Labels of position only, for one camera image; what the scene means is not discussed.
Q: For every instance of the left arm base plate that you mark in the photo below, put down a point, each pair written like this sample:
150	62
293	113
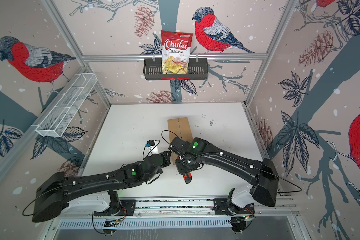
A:
123	208

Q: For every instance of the red black utility knife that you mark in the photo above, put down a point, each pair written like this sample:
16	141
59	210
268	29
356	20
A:
187	177

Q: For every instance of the black wire wall basket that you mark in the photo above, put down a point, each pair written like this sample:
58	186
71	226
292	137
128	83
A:
194	69

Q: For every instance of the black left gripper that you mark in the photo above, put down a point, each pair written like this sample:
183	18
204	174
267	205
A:
166	159

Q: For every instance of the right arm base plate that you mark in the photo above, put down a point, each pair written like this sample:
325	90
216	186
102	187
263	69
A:
224	207

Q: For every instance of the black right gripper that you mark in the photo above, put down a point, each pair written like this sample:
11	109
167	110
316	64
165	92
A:
180	170

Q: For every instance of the Chuba cassava chips bag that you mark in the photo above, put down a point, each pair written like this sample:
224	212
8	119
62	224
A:
176	50

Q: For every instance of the brown cardboard express box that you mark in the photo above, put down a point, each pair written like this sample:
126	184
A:
180	127

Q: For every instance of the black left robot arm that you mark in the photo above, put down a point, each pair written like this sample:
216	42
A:
55	193

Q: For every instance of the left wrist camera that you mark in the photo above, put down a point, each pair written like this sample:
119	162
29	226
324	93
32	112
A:
152	146

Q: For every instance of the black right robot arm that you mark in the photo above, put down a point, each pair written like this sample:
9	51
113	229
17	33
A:
261	176

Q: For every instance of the white wire mesh shelf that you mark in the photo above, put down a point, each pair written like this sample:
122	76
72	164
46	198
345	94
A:
60	116

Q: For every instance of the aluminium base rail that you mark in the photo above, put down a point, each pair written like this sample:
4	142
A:
174	207

